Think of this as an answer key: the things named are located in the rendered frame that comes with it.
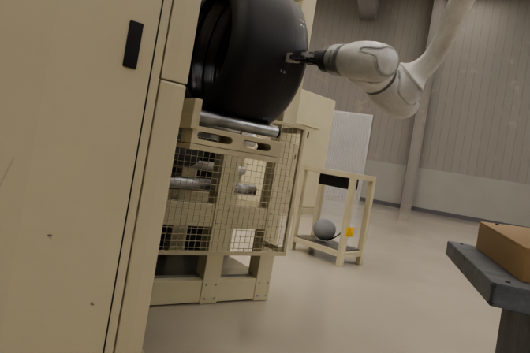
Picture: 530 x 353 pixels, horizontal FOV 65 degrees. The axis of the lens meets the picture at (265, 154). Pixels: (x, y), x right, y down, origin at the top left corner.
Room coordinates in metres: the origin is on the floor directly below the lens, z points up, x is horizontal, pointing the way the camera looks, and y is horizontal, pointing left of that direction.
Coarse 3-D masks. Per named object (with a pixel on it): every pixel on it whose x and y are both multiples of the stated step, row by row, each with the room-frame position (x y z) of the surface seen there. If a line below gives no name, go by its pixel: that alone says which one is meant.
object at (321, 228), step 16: (304, 176) 3.91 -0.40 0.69; (320, 176) 3.85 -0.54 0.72; (336, 176) 3.72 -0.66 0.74; (352, 176) 3.52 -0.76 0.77; (368, 176) 3.65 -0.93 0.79; (320, 192) 4.11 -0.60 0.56; (352, 192) 3.50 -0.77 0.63; (368, 192) 3.73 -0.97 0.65; (320, 208) 4.13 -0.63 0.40; (352, 208) 3.53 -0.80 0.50; (368, 208) 3.71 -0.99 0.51; (320, 224) 3.81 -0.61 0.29; (368, 224) 3.74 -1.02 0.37; (304, 240) 3.80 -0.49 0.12; (320, 240) 3.85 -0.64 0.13; (352, 256) 3.61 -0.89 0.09
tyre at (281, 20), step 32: (224, 0) 1.68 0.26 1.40; (256, 0) 1.35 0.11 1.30; (288, 0) 1.46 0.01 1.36; (224, 32) 1.81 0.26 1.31; (256, 32) 1.33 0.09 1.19; (288, 32) 1.39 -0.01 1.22; (192, 64) 1.78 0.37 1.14; (224, 64) 1.38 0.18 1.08; (256, 64) 1.34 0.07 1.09; (288, 64) 1.40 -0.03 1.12; (192, 96) 1.58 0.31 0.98; (224, 96) 1.40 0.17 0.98; (256, 96) 1.41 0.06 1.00; (288, 96) 1.46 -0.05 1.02
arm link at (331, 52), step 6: (330, 48) 1.16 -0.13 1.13; (336, 48) 1.14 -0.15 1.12; (330, 54) 1.14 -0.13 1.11; (336, 54) 1.12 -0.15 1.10; (324, 60) 1.17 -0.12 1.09; (330, 60) 1.14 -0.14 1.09; (324, 66) 1.18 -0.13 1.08; (330, 66) 1.15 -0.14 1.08; (330, 72) 1.17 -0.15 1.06; (336, 72) 1.15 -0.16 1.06
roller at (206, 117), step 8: (208, 112) 1.39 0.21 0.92; (200, 120) 1.37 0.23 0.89; (208, 120) 1.39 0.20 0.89; (216, 120) 1.40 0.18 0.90; (224, 120) 1.42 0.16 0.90; (232, 120) 1.43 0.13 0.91; (240, 120) 1.45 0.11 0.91; (248, 120) 1.48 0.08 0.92; (232, 128) 1.45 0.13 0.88; (240, 128) 1.46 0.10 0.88; (248, 128) 1.47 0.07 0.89; (256, 128) 1.49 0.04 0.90; (264, 128) 1.51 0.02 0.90; (272, 128) 1.53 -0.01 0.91; (272, 136) 1.54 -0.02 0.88
